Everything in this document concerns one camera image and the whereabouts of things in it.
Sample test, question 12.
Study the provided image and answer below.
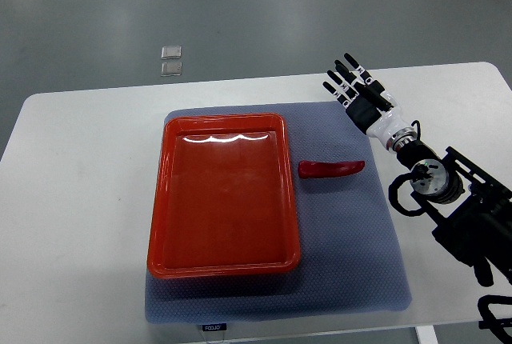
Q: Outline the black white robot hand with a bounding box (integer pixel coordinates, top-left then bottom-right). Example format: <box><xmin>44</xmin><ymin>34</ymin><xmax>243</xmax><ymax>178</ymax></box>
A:
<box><xmin>323</xmin><ymin>53</ymin><xmax>415</xmax><ymax>150</ymax></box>

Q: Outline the red pepper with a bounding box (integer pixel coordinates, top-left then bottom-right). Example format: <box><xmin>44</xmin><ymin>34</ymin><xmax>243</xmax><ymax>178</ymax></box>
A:
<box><xmin>298</xmin><ymin>160</ymin><xmax>366</xmax><ymax>179</ymax></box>

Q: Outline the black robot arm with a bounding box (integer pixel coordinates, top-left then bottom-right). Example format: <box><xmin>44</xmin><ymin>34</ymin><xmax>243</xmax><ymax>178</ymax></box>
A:
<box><xmin>386</xmin><ymin>122</ymin><xmax>511</xmax><ymax>287</ymax></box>

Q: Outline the red plastic tray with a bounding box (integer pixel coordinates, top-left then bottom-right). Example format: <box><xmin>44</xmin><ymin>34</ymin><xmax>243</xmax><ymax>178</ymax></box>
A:
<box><xmin>147</xmin><ymin>113</ymin><xmax>301</xmax><ymax>280</ymax></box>

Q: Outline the blue grey foam mat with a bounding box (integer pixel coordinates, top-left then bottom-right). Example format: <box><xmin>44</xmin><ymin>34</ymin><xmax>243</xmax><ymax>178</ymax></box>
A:
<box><xmin>146</xmin><ymin>101</ymin><xmax>411</xmax><ymax>325</ymax></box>

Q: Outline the upper metal floor plate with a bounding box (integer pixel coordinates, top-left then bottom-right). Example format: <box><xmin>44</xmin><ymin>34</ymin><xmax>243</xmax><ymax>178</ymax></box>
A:
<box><xmin>161</xmin><ymin>46</ymin><xmax>182</xmax><ymax>60</ymax></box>

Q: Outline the white table leg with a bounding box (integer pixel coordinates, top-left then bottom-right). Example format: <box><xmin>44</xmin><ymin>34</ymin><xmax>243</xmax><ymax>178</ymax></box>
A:
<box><xmin>415</xmin><ymin>325</ymin><xmax>438</xmax><ymax>344</ymax></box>

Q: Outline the black cable loop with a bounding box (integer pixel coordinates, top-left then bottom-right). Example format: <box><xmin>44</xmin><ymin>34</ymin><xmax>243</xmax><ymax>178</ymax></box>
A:
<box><xmin>477</xmin><ymin>294</ymin><xmax>512</xmax><ymax>344</ymax></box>

